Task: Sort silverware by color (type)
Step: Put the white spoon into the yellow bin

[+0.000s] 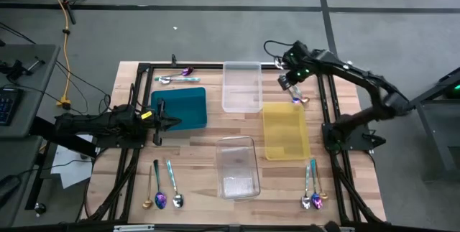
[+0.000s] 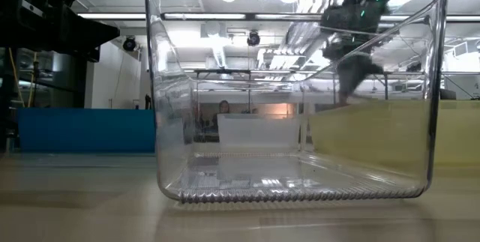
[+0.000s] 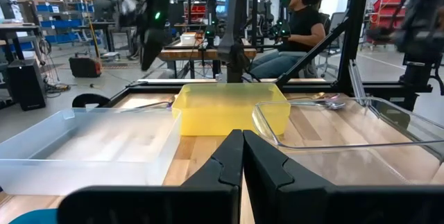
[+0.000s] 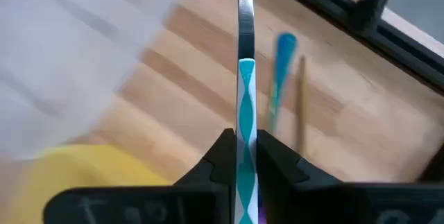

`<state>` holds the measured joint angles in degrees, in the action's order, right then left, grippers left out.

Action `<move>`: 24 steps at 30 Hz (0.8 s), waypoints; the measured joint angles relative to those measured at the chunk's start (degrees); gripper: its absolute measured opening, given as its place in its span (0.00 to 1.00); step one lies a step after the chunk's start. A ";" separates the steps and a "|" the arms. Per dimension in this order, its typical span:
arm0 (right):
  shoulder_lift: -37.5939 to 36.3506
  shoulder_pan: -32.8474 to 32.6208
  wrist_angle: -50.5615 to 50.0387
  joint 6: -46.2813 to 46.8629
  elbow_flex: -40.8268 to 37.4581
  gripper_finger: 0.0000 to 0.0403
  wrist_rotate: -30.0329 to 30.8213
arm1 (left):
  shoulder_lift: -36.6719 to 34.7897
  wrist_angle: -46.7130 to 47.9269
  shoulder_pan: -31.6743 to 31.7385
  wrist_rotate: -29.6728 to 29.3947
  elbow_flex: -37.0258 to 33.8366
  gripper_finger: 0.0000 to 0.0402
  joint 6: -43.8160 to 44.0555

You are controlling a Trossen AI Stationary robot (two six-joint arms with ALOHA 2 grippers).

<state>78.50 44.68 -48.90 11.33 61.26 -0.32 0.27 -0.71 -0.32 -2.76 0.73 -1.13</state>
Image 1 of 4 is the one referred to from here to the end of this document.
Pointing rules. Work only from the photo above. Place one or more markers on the yellow plastic bin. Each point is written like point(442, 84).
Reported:
point(285, 135)

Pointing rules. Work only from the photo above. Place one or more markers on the black keyboard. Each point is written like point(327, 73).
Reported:
point(7, 106)

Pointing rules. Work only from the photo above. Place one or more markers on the glossy clear plastic bin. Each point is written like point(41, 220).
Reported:
point(237, 171)

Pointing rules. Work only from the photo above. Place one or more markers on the black edge clamp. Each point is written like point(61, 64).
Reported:
point(174, 60)

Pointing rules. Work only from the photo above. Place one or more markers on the black equipment cart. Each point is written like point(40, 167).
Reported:
point(435, 142)

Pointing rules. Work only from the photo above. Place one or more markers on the black clamp tool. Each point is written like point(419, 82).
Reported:
point(16, 69)

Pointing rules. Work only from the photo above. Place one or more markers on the grey side table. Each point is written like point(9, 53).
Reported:
point(36, 92)

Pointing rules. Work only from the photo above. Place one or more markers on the iridescent purple spoon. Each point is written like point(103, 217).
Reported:
point(316, 200)
point(187, 71)
point(160, 200)

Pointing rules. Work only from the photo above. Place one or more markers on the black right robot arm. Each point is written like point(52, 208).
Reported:
point(359, 75)

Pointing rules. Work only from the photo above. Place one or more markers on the silver metal bracket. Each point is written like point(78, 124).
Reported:
point(346, 229)
point(134, 228)

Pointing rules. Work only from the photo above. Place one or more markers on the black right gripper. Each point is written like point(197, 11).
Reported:
point(300, 63)

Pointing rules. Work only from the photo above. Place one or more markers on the frosted clear plastic bin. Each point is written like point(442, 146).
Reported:
point(242, 92)

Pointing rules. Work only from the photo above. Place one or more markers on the white paper sheet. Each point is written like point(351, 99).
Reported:
point(72, 174)

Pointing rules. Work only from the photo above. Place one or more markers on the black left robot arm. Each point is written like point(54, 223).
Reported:
point(90, 124)

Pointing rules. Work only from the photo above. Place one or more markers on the black diagonal strut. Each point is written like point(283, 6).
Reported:
point(64, 138)

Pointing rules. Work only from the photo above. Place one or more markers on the low grey desk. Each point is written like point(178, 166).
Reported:
point(18, 156)

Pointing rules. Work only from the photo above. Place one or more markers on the black round knob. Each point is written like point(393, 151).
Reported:
point(40, 208)

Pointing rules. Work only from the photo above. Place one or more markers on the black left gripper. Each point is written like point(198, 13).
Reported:
point(159, 128)

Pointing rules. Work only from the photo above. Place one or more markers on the teal plastic bin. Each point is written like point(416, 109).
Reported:
point(190, 106)

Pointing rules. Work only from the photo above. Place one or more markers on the black computer mouse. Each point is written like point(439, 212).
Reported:
point(7, 188)

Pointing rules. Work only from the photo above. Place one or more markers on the black aluminium rig frame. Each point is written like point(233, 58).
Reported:
point(208, 66)

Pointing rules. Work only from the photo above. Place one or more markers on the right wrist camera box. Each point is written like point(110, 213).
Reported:
point(284, 82)

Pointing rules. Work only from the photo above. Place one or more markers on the yellow tape label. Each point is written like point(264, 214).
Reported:
point(146, 115)

